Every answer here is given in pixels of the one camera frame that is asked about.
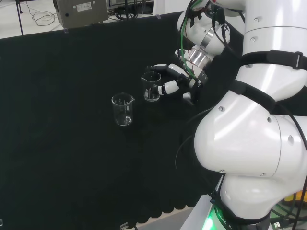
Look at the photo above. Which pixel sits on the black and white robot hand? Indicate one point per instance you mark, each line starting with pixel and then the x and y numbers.
pixel 171 86

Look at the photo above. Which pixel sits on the clear glass beaker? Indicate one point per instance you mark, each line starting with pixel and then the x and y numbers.
pixel 150 96
pixel 124 121

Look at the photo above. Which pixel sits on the clear cloth clip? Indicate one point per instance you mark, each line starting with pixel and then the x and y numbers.
pixel 158 16
pixel 1 222
pixel 66 31
pixel 124 225

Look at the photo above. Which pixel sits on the grey metal equipment box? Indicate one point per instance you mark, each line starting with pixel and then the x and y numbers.
pixel 81 14

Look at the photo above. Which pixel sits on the black bench cloth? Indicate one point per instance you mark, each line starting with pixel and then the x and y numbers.
pixel 72 148

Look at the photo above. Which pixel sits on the yellow stop button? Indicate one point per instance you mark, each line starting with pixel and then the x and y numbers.
pixel 291 198

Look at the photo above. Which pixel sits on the black tripod leg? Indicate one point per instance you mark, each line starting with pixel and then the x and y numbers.
pixel 20 21

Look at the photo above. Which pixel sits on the silver usb connector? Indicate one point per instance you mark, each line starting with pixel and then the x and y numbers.
pixel 277 225

